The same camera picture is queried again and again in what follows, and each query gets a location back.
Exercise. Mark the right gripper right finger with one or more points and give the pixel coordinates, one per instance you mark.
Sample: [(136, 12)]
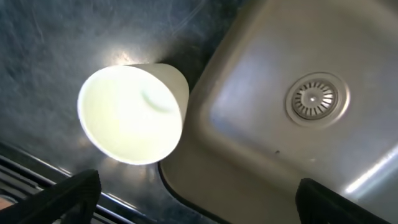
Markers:
[(323, 205)]

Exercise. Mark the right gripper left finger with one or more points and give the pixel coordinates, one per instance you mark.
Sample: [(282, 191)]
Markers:
[(62, 199)]

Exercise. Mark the white cup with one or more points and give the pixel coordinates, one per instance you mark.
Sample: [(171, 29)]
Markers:
[(130, 115)]

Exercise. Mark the steel sink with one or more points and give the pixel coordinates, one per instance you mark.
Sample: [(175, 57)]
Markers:
[(264, 93)]

